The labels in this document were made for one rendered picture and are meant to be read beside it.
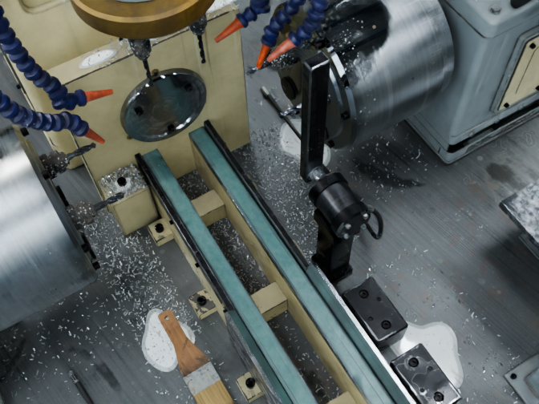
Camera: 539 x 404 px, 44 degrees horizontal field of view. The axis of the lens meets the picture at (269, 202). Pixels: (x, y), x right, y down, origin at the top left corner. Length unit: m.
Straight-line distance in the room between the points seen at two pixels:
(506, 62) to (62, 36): 0.70
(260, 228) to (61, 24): 0.43
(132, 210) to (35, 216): 0.32
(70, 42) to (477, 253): 0.76
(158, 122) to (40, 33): 0.22
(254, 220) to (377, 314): 0.24
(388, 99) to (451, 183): 0.32
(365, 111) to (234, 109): 0.29
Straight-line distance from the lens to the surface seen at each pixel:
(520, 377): 1.15
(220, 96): 1.15
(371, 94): 0.99
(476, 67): 1.10
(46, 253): 0.89
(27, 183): 0.88
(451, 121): 1.21
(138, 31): 0.78
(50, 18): 1.07
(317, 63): 0.82
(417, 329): 1.14
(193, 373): 1.10
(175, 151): 1.20
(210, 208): 1.17
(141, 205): 1.17
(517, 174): 1.32
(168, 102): 1.08
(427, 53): 1.03
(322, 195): 0.96
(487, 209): 1.27
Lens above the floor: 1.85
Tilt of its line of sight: 59 degrees down
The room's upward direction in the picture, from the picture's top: 3 degrees counter-clockwise
